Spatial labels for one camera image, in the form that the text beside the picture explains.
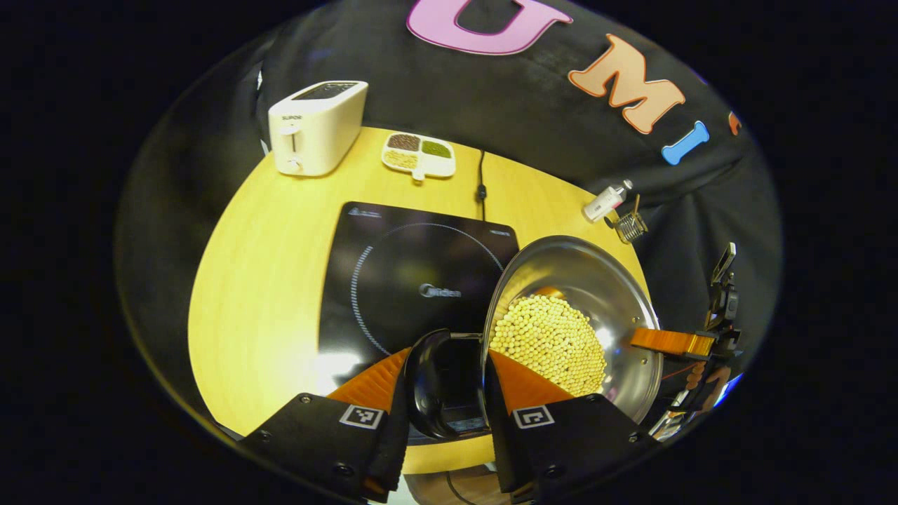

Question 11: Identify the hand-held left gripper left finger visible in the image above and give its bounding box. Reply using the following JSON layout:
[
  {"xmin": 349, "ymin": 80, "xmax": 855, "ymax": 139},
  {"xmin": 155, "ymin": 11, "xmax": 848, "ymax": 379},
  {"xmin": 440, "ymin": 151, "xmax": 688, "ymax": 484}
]
[{"xmin": 239, "ymin": 347, "xmax": 412, "ymax": 504}]

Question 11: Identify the steel pot with black handle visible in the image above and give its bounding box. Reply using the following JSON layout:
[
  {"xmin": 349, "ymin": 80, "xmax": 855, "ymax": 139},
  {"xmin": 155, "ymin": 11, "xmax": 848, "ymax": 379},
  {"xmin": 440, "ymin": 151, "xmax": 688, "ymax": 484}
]
[{"xmin": 405, "ymin": 235, "xmax": 664, "ymax": 441}]

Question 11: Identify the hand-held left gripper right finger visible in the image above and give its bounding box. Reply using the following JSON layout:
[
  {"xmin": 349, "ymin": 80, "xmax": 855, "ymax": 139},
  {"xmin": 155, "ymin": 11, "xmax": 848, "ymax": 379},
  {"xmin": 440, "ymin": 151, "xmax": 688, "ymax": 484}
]
[{"xmin": 484, "ymin": 349, "xmax": 660, "ymax": 504}]

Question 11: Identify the white divided dish with beans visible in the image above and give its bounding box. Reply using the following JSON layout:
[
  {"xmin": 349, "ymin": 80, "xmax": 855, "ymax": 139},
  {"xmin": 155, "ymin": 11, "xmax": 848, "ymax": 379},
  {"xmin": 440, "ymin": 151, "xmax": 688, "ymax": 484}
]
[{"xmin": 381, "ymin": 132, "xmax": 457, "ymax": 183}]

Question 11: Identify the black power cable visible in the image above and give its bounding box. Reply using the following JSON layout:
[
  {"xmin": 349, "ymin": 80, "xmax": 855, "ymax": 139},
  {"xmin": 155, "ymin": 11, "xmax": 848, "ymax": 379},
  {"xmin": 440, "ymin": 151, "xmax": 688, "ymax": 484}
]
[{"xmin": 476, "ymin": 149, "xmax": 490, "ymax": 222}]

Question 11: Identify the white toaster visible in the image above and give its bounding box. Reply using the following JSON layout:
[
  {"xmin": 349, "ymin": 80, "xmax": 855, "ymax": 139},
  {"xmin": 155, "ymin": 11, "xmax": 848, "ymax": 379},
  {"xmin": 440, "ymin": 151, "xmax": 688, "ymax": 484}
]
[{"xmin": 268, "ymin": 81, "xmax": 369, "ymax": 177}]

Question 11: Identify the black induction cooktop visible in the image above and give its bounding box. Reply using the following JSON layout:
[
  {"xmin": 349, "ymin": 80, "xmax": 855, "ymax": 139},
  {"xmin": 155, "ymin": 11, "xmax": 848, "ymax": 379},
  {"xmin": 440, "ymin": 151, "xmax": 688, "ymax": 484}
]
[{"xmin": 318, "ymin": 202, "xmax": 521, "ymax": 446}]

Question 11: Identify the wire mesh cup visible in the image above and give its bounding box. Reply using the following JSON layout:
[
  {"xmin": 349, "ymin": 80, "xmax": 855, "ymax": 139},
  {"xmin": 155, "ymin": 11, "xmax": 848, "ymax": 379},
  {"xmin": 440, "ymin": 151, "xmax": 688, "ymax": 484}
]
[{"xmin": 612, "ymin": 210, "xmax": 649, "ymax": 244}]

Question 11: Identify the black backdrop cloth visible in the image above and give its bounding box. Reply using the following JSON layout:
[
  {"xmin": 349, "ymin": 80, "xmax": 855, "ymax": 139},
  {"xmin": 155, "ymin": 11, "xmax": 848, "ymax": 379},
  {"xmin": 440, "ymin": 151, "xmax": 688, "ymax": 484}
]
[{"xmin": 116, "ymin": 0, "xmax": 783, "ymax": 422}]

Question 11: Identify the small white bottle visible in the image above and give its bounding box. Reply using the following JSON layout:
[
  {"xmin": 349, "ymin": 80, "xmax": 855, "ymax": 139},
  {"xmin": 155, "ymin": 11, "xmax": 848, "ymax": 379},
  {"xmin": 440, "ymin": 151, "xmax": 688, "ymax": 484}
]
[{"xmin": 583, "ymin": 180, "xmax": 634, "ymax": 223}]

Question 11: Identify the pile of yellow beans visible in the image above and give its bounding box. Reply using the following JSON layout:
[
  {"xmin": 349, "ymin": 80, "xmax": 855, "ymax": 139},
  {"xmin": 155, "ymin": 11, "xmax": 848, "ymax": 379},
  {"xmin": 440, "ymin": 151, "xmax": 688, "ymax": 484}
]
[{"xmin": 489, "ymin": 295, "xmax": 608, "ymax": 398}]

